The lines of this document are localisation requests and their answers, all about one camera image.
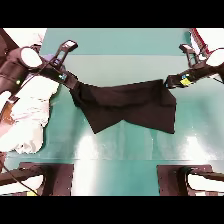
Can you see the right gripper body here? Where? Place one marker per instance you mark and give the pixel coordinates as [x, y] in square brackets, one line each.
[178, 81]

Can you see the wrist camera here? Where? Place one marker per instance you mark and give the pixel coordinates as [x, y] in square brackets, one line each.
[190, 55]
[63, 51]

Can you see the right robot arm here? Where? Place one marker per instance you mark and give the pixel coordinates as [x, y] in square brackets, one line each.
[207, 69]

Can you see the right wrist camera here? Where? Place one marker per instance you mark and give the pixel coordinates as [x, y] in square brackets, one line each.
[190, 55]

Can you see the black garment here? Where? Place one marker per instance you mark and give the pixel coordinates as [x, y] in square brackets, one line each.
[133, 105]

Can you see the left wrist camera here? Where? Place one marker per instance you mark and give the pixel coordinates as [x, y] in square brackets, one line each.
[63, 51]

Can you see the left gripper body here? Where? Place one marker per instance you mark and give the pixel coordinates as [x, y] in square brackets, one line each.
[63, 77]

